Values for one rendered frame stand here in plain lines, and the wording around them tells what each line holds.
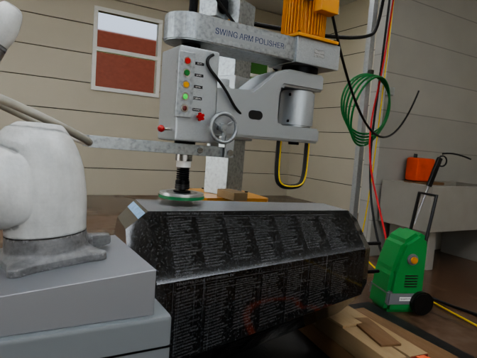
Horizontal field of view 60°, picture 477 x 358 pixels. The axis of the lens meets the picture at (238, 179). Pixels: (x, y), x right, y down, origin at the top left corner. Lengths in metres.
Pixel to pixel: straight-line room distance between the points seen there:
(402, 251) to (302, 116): 1.41
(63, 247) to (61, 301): 0.13
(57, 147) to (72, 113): 7.04
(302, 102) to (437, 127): 3.38
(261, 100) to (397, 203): 2.82
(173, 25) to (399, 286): 2.33
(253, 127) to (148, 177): 6.26
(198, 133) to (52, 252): 1.18
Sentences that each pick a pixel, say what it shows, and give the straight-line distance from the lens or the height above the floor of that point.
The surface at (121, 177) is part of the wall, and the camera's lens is 8.10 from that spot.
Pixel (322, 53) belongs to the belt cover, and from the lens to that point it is 2.35.
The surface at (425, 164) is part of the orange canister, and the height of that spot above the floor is 1.05.
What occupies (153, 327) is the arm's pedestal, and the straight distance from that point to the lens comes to 0.83.
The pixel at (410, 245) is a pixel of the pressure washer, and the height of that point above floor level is 0.50.
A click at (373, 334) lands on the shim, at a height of 0.24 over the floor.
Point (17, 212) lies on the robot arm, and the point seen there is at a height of 0.98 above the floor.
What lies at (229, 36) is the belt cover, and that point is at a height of 1.62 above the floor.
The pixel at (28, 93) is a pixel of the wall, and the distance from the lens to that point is 7.84.
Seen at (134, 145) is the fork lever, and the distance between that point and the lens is 1.86.
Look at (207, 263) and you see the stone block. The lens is 1.73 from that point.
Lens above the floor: 1.13
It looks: 5 degrees down
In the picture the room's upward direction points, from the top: 4 degrees clockwise
